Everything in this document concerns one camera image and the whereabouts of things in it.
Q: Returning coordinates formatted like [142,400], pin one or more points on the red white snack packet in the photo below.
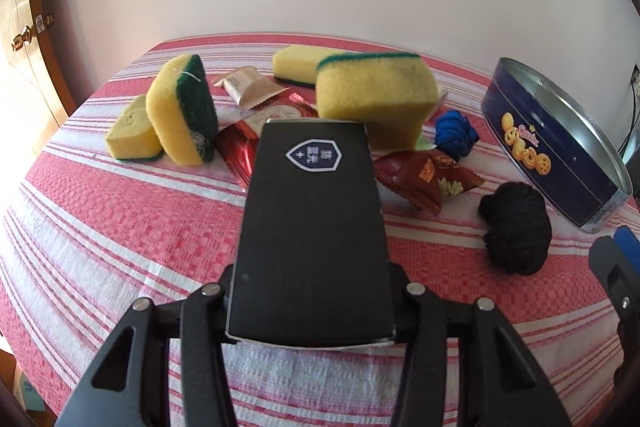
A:
[237,143]

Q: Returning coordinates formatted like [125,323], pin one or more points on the black knotted cloth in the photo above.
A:
[519,229]

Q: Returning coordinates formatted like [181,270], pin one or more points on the yellow green scouring sponge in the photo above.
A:
[182,111]

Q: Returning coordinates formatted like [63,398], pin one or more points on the blue knotted cloth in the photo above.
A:
[454,135]

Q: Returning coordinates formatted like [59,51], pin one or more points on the black box with badge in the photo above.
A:
[312,268]

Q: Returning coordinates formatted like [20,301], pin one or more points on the blue round cookie tin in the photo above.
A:
[559,147]

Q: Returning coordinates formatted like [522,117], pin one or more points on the small yellow sponge piece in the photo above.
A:
[132,136]

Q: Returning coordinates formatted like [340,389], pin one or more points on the beige snack packet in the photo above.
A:
[248,88]

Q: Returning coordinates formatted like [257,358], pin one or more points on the dark red snack packet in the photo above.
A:
[425,178]

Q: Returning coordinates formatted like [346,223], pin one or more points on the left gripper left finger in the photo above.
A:
[127,382]

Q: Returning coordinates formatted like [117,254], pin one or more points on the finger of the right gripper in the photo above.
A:
[621,285]
[629,245]

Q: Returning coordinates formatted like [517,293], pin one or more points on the brass door handle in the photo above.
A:
[22,39]

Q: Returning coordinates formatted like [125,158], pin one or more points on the wooden door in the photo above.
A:
[35,64]

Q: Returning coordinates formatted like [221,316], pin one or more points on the red striped tablecloth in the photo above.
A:
[84,235]

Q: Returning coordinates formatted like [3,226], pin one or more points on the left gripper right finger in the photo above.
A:
[500,381]

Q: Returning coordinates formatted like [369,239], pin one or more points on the large yellow green sponge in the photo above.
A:
[392,94]

